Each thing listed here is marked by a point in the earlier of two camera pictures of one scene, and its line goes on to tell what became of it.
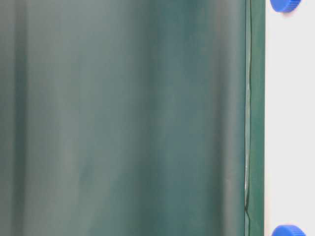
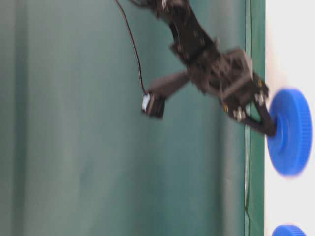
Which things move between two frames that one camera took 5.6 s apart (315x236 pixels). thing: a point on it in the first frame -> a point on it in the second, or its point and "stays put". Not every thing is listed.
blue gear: [287, 230] stays put
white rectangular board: [290, 118] stays put
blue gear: [285, 6] -> [290, 149]
